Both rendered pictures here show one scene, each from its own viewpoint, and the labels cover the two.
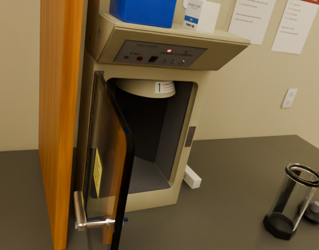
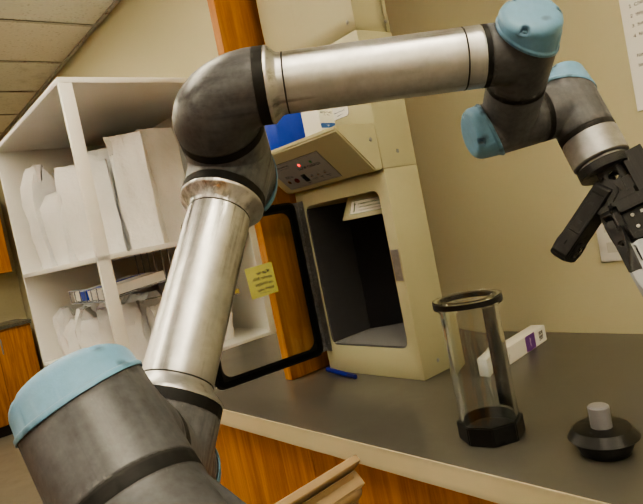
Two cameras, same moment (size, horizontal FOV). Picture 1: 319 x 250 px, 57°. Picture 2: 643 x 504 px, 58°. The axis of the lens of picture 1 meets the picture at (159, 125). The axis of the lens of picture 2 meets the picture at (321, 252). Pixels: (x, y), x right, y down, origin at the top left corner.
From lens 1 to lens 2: 139 cm
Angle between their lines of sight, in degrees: 80
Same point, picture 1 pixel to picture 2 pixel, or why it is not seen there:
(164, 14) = (272, 139)
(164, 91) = (359, 210)
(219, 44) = (315, 143)
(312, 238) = (521, 462)
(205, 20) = (309, 127)
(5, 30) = not seen: hidden behind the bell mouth
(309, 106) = not seen: outside the picture
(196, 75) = (370, 182)
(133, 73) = (320, 197)
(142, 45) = (280, 168)
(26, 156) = not seen: hidden behind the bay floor
